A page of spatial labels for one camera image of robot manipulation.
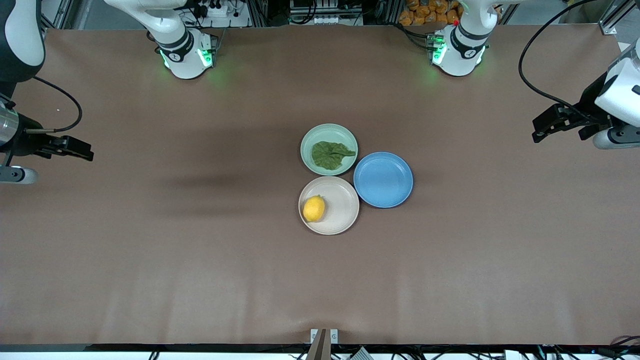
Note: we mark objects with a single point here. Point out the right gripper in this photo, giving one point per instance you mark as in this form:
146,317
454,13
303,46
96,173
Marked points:
28,138

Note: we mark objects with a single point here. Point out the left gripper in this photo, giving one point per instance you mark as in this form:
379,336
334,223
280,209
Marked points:
589,109

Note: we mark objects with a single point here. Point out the green lettuce leaf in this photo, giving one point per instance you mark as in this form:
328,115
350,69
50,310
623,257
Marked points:
327,156

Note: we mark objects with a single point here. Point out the yellow lemon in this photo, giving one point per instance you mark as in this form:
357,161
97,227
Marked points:
314,209

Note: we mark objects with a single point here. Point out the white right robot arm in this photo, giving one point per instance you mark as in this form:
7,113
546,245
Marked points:
185,55

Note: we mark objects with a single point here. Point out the orange snack bag pile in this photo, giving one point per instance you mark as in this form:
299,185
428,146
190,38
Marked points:
425,12

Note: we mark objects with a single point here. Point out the blue round plate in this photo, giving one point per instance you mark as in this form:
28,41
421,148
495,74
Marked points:
383,180

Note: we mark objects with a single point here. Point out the green round plate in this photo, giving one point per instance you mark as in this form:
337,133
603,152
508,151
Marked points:
325,132

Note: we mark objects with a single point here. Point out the beige round plate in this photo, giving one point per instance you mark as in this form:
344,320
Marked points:
341,210

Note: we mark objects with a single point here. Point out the aluminium frame profile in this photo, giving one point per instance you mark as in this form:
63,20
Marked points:
617,17
57,12

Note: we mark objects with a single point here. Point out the metal table edge bracket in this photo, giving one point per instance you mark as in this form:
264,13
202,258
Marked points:
313,336

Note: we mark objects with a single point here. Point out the brown wooden post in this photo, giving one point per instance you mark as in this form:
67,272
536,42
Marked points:
317,347

